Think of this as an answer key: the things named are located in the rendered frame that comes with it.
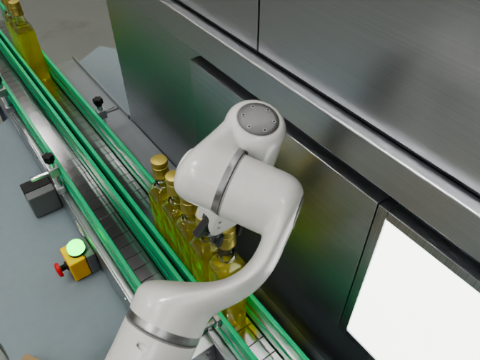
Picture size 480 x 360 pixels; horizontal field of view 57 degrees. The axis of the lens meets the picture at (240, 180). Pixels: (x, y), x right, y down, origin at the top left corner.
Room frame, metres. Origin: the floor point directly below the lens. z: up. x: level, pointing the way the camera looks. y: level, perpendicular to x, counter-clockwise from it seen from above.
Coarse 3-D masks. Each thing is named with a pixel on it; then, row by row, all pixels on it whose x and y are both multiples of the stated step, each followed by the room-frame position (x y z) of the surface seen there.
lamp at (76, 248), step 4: (72, 240) 0.70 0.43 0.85; (76, 240) 0.69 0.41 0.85; (80, 240) 0.70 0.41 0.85; (68, 244) 0.68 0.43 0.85; (72, 244) 0.68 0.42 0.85; (76, 244) 0.68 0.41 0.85; (80, 244) 0.68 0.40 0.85; (68, 248) 0.67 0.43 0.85; (72, 248) 0.67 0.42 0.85; (76, 248) 0.67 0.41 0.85; (80, 248) 0.67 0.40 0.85; (84, 248) 0.68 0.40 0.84; (68, 252) 0.67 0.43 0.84; (72, 252) 0.66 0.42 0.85; (76, 252) 0.66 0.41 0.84; (80, 252) 0.67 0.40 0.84; (84, 252) 0.68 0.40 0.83; (72, 256) 0.66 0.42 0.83; (76, 256) 0.66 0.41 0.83
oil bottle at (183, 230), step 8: (176, 224) 0.56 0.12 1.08; (184, 224) 0.55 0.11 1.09; (192, 224) 0.55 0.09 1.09; (176, 232) 0.56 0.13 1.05; (184, 232) 0.54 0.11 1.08; (184, 240) 0.54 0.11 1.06; (184, 248) 0.54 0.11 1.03; (184, 256) 0.55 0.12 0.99; (184, 264) 0.55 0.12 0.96; (192, 272) 0.53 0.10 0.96
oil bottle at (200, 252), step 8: (192, 240) 0.52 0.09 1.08; (192, 248) 0.51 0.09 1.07; (200, 248) 0.50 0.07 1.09; (208, 248) 0.49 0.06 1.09; (216, 248) 0.50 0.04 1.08; (192, 256) 0.51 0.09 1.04; (200, 256) 0.49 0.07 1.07; (208, 256) 0.49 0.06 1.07; (192, 264) 0.52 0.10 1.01; (200, 264) 0.49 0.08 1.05; (200, 272) 0.49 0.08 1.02; (208, 272) 0.48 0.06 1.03; (200, 280) 0.49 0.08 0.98; (208, 280) 0.48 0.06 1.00
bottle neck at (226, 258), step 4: (220, 252) 0.46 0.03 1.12; (224, 252) 0.46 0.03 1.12; (228, 252) 0.46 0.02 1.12; (232, 252) 0.46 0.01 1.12; (220, 256) 0.46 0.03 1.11; (224, 256) 0.46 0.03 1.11; (228, 256) 0.46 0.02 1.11; (232, 256) 0.46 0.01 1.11; (220, 260) 0.46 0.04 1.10; (224, 260) 0.46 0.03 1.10; (228, 260) 0.46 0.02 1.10; (232, 260) 0.46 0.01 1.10
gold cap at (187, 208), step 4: (180, 200) 0.56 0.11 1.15; (184, 200) 0.55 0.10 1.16; (184, 204) 0.55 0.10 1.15; (188, 204) 0.55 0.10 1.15; (192, 204) 0.55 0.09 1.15; (184, 208) 0.55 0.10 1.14; (188, 208) 0.55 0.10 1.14; (192, 208) 0.55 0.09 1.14; (196, 208) 0.56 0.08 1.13; (184, 212) 0.55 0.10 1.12; (188, 212) 0.55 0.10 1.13; (192, 212) 0.55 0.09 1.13
